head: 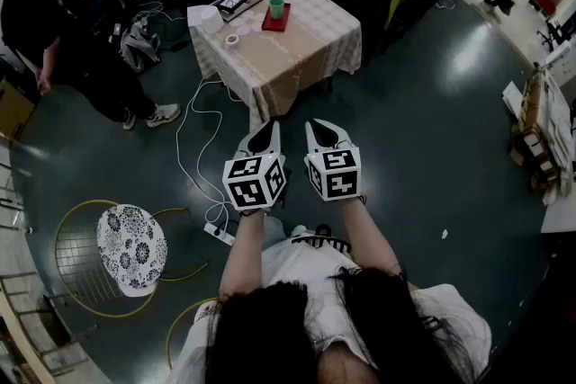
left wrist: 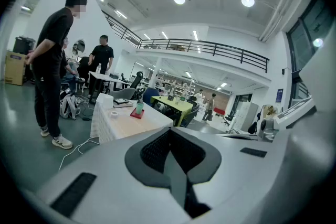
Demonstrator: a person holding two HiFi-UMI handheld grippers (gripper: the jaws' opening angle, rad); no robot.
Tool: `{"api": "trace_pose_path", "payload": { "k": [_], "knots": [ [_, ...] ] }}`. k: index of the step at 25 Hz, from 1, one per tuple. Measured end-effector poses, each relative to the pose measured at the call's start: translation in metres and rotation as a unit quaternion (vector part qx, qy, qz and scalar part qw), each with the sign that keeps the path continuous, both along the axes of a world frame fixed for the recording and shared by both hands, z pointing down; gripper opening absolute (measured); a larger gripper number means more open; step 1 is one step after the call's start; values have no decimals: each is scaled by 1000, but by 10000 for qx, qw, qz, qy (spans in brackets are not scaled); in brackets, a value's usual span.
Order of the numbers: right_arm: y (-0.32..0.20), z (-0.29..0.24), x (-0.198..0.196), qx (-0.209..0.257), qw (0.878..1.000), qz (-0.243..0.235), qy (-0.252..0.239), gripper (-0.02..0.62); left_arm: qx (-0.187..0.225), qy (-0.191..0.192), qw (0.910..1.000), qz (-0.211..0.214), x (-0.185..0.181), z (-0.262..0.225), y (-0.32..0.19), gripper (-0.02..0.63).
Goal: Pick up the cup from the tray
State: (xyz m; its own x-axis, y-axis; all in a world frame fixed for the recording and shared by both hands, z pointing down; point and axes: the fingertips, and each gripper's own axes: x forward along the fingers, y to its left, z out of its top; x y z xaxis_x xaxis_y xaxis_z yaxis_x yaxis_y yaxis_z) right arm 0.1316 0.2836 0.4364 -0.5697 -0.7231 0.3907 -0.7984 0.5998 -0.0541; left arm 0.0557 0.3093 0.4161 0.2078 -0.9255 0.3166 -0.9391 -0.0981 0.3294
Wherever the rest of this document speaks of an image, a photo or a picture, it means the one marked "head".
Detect black office chair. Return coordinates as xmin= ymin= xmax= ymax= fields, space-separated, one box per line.
xmin=537 ymin=20 xmax=576 ymax=55

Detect stack of cardboard boxes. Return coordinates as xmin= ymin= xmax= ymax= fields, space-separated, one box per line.
xmin=508 ymin=67 xmax=576 ymax=206

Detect white daisy-shaped mat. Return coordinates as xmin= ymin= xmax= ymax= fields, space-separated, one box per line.
xmin=233 ymin=11 xmax=266 ymax=37

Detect tangled white floor cables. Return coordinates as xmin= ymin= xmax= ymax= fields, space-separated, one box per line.
xmin=132 ymin=0 xmax=190 ymax=55

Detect white paper roll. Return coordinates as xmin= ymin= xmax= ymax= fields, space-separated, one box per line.
xmin=186 ymin=4 xmax=225 ymax=35

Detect white paper sheets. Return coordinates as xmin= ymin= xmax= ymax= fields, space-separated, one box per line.
xmin=501 ymin=80 xmax=523 ymax=116

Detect white power strip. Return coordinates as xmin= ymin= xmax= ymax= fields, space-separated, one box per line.
xmin=202 ymin=220 xmax=236 ymax=247

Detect person's right forearm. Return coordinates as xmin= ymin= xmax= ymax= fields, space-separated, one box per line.
xmin=335 ymin=196 xmax=404 ymax=280

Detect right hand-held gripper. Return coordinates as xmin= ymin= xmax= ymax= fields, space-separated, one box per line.
xmin=303 ymin=118 xmax=363 ymax=203

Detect grey backpack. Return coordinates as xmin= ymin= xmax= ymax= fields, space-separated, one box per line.
xmin=119 ymin=20 xmax=162 ymax=74

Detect person's grey jeans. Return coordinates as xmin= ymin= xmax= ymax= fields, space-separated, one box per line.
xmin=262 ymin=214 xmax=316 ymax=246

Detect beige checkered tablecloth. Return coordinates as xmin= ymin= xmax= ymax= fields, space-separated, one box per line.
xmin=187 ymin=0 xmax=364 ymax=134

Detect red square tray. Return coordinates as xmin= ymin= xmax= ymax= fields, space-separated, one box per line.
xmin=261 ymin=3 xmax=292 ymax=33

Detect brown cardboard box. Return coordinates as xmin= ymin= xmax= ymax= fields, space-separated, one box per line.
xmin=0 ymin=78 xmax=37 ymax=140

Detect yellow wire frame stool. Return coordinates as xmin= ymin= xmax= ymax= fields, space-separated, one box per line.
xmin=165 ymin=296 xmax=220 ymax=370

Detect floral cushion wire stool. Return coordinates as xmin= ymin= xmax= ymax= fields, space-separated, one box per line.
xmin=53 ymin=198 xmax=168 ymax=319

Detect person's left forearm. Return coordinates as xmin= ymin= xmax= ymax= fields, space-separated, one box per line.
xmin=218 ymin=209 xmax=266 ymax=299

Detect black framed picture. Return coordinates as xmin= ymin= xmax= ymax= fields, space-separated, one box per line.
xmin=217 ymin=0 xmax=252 ymax=13

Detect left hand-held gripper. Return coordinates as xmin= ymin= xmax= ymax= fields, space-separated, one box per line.
xmin=222 ymin=120 xmax=292 ymax=212

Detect white floor cable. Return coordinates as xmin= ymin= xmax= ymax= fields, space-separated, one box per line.
xmin=175 ymin=76 xmax=242 ymax=235

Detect white desk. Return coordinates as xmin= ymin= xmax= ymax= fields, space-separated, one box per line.
xmin=539 ymin=188 xmax=576 ymax=235

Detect person's white shirt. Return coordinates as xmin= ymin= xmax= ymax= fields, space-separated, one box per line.
xmin=168 ymin=233 xmax=494 ymax=384

